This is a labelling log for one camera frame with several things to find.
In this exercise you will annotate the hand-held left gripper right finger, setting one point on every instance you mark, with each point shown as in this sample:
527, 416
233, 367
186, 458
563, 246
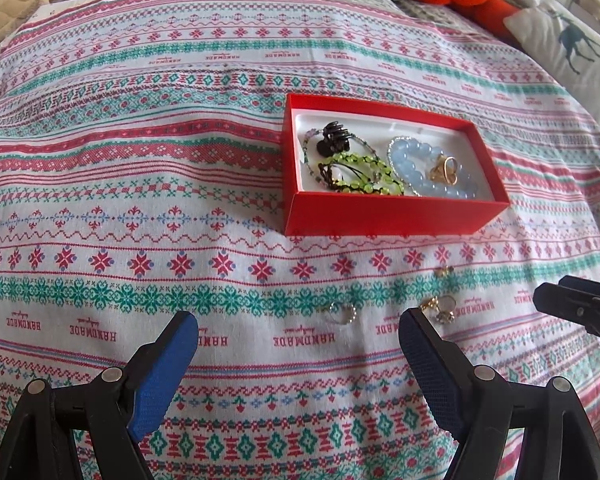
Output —
430, 360

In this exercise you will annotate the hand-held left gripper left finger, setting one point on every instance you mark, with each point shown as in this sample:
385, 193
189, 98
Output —
165, 370

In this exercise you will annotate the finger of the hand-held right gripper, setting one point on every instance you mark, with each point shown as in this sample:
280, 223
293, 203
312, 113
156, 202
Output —
595, 287
555, 300

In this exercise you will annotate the gold and silver rings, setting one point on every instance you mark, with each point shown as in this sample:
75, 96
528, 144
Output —
437, 307

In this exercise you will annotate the small gold earring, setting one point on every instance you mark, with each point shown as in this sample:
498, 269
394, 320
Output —
444, 271

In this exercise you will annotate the red cardboard box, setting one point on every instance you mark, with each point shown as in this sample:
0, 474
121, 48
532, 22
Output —
380, 215

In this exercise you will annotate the black hair claw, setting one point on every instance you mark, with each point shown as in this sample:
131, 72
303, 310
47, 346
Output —
332, 135

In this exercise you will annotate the patterned printed blanket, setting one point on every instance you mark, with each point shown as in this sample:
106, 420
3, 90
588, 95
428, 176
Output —
130, 160

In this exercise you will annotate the white deer print pillow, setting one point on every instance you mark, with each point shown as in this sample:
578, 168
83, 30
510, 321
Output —
570, 55

